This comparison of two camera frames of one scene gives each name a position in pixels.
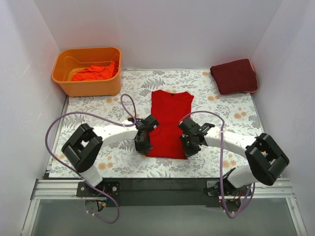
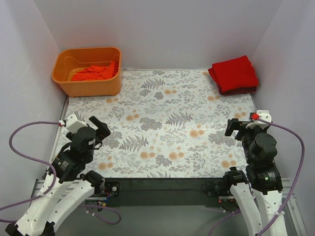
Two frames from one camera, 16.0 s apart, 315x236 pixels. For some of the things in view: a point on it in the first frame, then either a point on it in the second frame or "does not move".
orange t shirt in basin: [93, 73] does not move
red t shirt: [172, 109] -> [234, 74]
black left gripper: [143, 145] -> [99, 128]
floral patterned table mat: [132, 98] does not move
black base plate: [153, 191] does not move
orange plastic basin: [94, 72] does not move
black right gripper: [190, 146] -> [235, 126]
